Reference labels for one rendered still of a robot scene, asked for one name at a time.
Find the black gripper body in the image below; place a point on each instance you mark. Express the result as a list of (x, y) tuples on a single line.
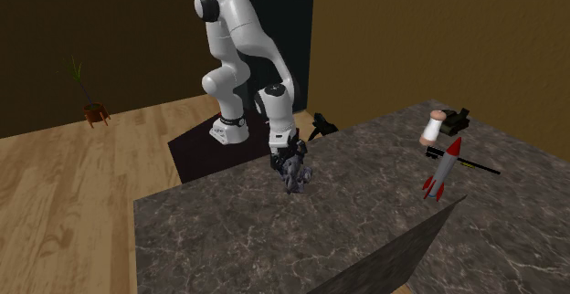
[(288, 150)]

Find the grey figure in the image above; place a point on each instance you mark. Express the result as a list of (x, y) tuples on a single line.
[(295, 175)]

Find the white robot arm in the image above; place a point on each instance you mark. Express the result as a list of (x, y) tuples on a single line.
[(231, 26)]

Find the black angular object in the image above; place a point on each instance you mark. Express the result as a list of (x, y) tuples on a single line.
[(323, 126)]

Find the dark robot stand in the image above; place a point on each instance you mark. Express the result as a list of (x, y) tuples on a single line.
[(200, 153)]

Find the dark tall cabinet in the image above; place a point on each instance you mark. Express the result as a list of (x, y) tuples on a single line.
[(285, 39)]

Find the white tan roll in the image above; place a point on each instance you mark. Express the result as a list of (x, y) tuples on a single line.
[(432, 128)]

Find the grey red toy rocket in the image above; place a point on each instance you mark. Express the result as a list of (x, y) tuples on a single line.
[(443, 168)]

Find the dark green toy vehicle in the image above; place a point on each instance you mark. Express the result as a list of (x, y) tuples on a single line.
[(456, 121)]

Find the black pen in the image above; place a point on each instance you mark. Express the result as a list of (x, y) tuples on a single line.
[(472, 164)]

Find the potted plant on stand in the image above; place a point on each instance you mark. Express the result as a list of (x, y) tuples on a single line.
[(94, 108)]

